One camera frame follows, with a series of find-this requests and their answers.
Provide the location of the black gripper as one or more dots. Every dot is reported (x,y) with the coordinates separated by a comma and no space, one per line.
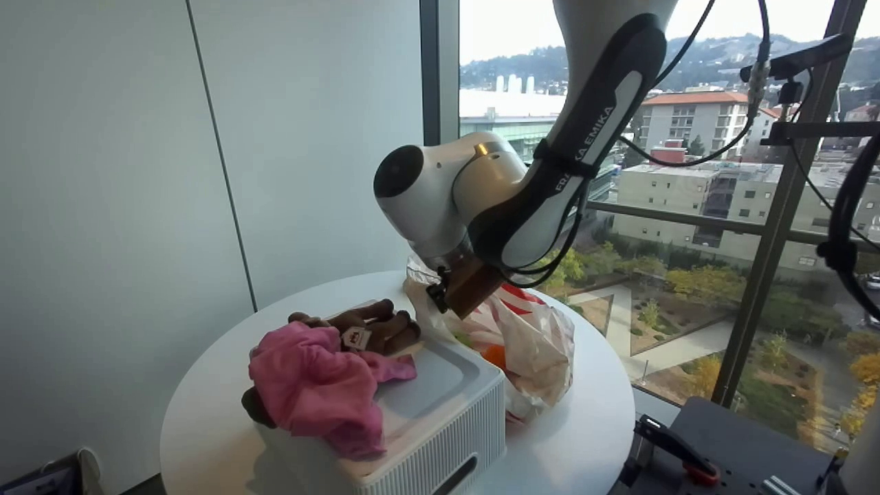
(442,292)

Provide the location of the brown plush mushroom toy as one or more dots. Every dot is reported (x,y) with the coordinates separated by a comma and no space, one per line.
(387,325)

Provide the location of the pink cloth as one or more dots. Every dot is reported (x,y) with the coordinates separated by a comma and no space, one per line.
(317,387)

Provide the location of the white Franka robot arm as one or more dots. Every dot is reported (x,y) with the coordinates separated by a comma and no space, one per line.
(587,110)

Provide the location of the white plastic basket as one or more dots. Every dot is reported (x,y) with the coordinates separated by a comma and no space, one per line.
(442,414)

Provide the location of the white paper toy tag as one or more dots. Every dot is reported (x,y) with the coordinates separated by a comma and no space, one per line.
(356,336)

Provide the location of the white plastic bag red rings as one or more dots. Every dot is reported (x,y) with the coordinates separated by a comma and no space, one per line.
(541,348)

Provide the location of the dark window transom bar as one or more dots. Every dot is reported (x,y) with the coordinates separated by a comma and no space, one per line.
(689,222)

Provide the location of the black device with red clamp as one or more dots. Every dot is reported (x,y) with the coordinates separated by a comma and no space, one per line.
(732,449)

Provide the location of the grey window mullion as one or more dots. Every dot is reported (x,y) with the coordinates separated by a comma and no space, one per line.
(780,230)

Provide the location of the white dark floor object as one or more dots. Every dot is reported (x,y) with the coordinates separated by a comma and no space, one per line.
(44,472)

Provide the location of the golden brown wrist camera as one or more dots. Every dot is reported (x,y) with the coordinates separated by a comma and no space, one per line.
(477,285)

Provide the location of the grey window frame post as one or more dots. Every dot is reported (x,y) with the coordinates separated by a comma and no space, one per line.
(439,72)

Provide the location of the black mount bar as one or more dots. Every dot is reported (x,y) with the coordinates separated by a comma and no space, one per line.
(827,134)

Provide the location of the black camera on mount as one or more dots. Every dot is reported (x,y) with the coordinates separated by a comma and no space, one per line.
(787,60)

